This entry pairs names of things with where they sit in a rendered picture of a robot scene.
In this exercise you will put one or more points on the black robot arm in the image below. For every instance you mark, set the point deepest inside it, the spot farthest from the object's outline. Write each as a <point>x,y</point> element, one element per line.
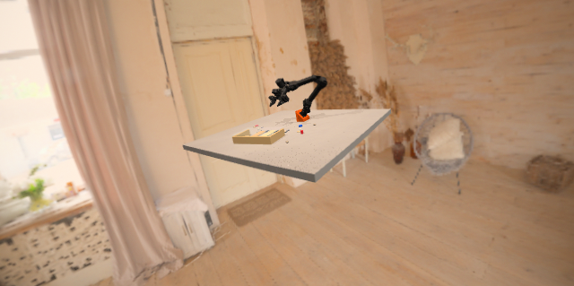
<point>293,85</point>

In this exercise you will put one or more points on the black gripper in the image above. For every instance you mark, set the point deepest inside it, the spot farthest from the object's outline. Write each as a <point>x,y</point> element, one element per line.
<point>281,97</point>

